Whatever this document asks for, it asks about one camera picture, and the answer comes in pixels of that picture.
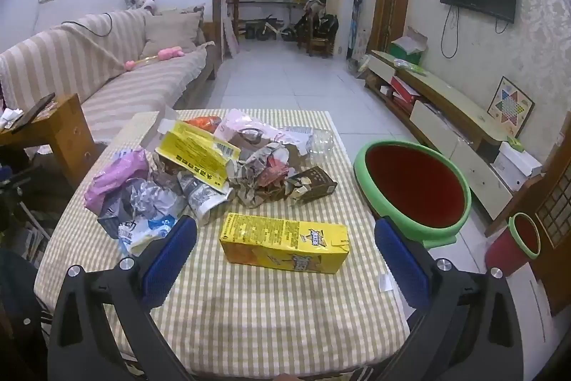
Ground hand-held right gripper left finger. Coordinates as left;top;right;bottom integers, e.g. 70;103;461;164
47;215;198;381

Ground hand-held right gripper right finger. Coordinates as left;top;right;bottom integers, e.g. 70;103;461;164
374;217;527;381

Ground blue white plastic wrapper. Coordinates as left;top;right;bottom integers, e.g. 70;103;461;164
117;214;181;257

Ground grey paper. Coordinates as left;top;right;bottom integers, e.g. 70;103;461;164
97;178;179;239

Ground large red green-rimmed bin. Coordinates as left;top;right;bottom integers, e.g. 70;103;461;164
353;140;473;250

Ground pink plastic bag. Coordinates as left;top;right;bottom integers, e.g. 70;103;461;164
84;148;150;213

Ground yellow drink carton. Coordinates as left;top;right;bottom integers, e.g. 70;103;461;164
218;212;350;275

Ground brown carton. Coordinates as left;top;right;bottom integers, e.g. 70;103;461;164
285;166;338;207

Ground red white wrapper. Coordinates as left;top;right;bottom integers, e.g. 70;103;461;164
232;141;308;209

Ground orange snack wrapper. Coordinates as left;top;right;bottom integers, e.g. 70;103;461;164
184;116;222;135

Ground clear plastic bottle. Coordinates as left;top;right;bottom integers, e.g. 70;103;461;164
305;128;336;162

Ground pink carton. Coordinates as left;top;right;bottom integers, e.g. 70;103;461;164
213;109;315;156

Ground checked tablecloth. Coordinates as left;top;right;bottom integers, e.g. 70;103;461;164
33;109;411;377

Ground small red green-rimmed bin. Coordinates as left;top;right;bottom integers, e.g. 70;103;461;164
484;212;542;277

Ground white cardboard box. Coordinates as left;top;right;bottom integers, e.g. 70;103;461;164
490;141;546;192

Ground wooden television cabinet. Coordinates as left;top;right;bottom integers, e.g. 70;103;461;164
363;50;514;223

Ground wooden side table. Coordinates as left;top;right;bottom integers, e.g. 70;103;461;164
0;93;99;190

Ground red boxes in cabinet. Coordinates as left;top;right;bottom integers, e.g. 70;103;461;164
390;75;422;105

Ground striped covered sofa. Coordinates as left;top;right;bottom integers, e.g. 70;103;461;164
0;8;219;145

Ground star checkers board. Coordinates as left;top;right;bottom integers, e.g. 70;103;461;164
486;76;535;138

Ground flat green packet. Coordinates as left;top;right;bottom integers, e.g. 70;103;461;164
393;60;429;77

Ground black tablet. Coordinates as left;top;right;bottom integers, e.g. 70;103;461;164
11;92;56;135

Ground pink toy wand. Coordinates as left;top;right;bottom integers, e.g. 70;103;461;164
124;46;186;71

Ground open green white box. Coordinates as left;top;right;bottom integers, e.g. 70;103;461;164
389;26;429;67

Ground beige pillow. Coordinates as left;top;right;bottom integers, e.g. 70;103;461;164
142;10;206;56

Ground white balance bike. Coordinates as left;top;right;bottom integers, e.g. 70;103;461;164
255;16;297;42

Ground white standing air conditioner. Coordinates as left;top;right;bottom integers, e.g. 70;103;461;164
327;0;359;56

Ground black television cable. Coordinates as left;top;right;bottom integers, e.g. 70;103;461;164
441;5;461;59

